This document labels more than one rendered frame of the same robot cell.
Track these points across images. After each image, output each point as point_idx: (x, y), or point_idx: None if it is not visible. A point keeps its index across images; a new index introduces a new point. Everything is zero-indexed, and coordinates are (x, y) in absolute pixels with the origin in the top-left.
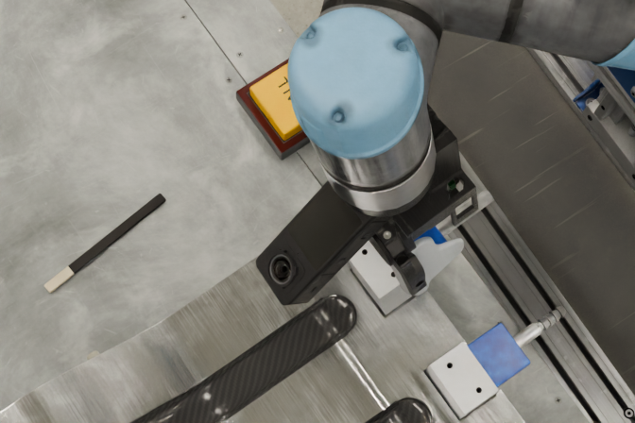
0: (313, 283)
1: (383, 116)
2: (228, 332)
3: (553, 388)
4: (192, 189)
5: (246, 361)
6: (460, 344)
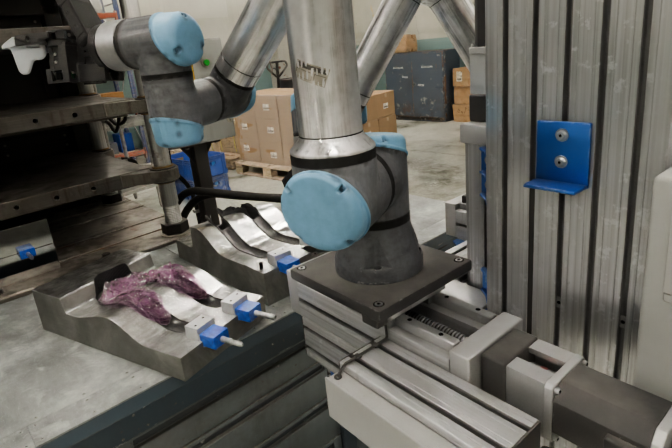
0: (285, 176)
1: (292, 95)
2: (293, 233)
3: (289, 311)
4: None
5: (285, 237)
6: (289, 249)
